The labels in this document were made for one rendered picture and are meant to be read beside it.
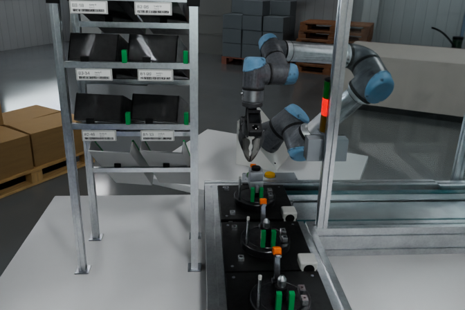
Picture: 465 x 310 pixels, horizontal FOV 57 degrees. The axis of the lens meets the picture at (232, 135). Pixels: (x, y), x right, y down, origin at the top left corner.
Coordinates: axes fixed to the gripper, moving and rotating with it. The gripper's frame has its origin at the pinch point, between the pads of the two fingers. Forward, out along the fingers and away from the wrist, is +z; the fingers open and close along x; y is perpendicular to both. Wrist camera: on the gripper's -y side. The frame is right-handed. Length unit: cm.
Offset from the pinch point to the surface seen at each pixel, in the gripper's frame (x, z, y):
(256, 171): -0.5, 0.2, -12.4
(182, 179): 23.6, 6.4, -4.1
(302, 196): -19.6, 13.9, -1.0
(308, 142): -13.4, -13.3, -25.6
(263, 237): 0.9, 9.1, -40.6
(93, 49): 46, -38, -29
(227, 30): -49, -33, 778
